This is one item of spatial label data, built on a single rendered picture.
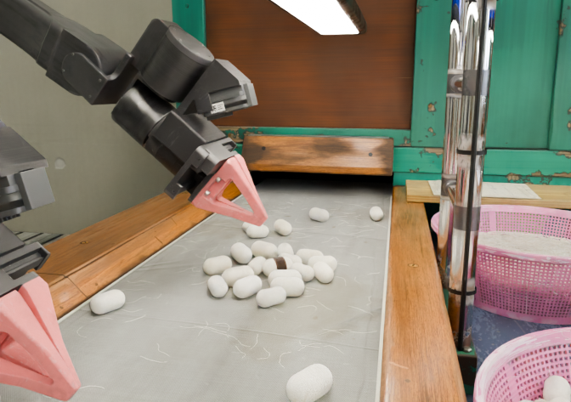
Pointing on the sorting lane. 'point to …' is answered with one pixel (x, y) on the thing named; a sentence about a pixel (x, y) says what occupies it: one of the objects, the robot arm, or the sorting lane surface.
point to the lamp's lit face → (302, 0)
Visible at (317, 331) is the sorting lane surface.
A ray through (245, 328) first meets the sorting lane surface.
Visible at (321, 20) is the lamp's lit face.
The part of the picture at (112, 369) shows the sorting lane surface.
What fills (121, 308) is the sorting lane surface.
